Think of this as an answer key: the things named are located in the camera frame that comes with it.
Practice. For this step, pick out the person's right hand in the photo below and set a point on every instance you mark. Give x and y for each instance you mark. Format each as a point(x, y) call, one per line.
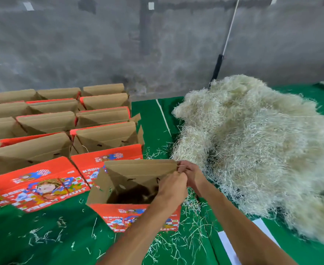
point(194, 175)

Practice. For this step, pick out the person's left hand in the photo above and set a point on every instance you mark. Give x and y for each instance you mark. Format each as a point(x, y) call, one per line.
point(173, 190)

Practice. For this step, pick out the red printed cardboard box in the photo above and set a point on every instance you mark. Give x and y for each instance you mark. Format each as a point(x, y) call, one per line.
point(142, 169)

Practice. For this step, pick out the pile of shredded paper filler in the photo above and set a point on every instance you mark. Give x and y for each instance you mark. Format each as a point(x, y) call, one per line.
point(261, 140)

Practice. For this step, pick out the group of red fruit boxes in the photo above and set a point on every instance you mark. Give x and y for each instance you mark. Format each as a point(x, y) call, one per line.
point(40, 121)

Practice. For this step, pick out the person's left forearm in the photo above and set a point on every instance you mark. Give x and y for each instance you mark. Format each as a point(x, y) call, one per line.
point(134, 237)

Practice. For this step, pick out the person's right forearm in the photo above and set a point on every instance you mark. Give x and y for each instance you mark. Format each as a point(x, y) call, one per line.
point(239, 229)

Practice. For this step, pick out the white printed paper sheet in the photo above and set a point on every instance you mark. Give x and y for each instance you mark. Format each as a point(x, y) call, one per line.
point(226, 245)

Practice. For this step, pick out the white pole with black grip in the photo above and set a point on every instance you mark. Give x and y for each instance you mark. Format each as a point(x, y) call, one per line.
point(217, 66)

